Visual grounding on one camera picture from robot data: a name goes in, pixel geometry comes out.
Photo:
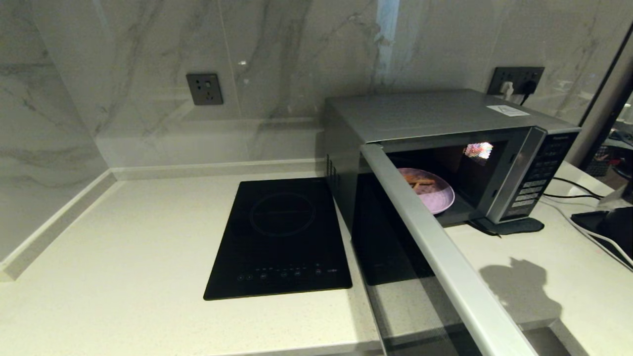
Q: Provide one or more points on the black induction cooktop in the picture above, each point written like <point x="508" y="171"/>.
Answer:
<point x="282" y="237"/>

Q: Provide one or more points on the dark vertical frame post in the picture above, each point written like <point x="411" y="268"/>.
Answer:
<point x="606" y="104"/>

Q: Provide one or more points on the white sticker label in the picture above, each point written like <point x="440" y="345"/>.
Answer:
<point x="508" y="111"/>

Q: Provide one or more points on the grey taped gripper finger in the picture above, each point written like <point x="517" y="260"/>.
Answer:
<point x="617" y="199"/>

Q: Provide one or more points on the black power plug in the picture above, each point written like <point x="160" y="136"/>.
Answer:
<point x="528" y="88"/>

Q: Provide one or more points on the white power plug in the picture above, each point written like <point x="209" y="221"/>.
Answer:
<point x="506" y="89"/>

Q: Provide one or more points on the lavender plate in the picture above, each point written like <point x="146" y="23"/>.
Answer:
<point x="440" y="198"/>

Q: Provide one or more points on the grey single wall socket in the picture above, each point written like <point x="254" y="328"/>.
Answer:
<point x="204" y="89"/>

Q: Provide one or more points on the dark grey foot mat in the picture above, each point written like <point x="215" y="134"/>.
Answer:
<point x="514" y="226"/>

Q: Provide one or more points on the grey double wall socket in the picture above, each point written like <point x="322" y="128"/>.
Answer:
<point x="514" y="74"/>

